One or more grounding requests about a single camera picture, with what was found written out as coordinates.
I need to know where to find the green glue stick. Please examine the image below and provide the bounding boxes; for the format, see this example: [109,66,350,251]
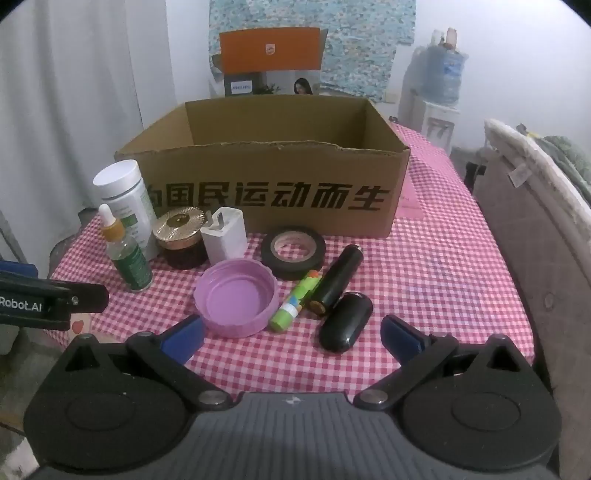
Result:
[269,270,322,332]

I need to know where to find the white blanket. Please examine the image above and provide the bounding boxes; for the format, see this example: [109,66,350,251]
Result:
[482,117,591,259]

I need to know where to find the green dropper bottle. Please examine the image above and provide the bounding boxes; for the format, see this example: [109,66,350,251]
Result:
[98,204,154,293]

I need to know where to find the brown cardboard box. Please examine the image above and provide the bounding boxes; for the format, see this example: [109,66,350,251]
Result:
[114,98,411,239]

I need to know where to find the purple plastic lid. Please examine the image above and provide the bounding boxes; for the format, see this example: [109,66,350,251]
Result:
[194,259,280,339]

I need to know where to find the white curtain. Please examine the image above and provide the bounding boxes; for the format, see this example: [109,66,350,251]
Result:
[0,0,178,278]

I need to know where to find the black oval case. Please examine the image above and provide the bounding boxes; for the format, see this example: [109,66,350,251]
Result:
[318,292,374,354]

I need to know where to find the blue patterned wall hanging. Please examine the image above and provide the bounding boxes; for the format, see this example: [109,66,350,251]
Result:
[208,0,416,104]

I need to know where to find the black tape roll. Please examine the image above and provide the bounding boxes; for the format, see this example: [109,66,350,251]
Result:
[261,226,327,281]

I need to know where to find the black cylindrical tube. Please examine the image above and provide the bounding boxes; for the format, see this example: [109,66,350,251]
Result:
[308,244,365,317]

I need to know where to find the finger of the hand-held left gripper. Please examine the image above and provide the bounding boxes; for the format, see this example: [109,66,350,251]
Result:
[68,281,110,330]

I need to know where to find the pink checked tablecloth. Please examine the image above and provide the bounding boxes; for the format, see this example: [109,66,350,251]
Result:
[48,117,536,402]

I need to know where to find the orange printed carton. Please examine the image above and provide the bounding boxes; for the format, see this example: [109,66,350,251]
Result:
[212,27,329,97]

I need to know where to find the white green-label pill bottle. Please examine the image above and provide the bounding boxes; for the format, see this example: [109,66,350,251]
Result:
[93,160,160,259]

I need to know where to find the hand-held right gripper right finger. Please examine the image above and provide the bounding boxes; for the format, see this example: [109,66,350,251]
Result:
[358,315,529,411]

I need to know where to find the gold-lid cream jar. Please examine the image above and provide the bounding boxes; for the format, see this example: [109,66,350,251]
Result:
[152,208,209,270]

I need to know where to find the white charger adapter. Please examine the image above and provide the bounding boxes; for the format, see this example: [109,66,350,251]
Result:
[201,207,247,265]

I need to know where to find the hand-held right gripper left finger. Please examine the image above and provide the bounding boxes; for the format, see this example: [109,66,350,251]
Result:
[65,315,234,412]

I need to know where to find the white water dispenser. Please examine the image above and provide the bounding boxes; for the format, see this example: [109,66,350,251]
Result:
[399,99,462,155]

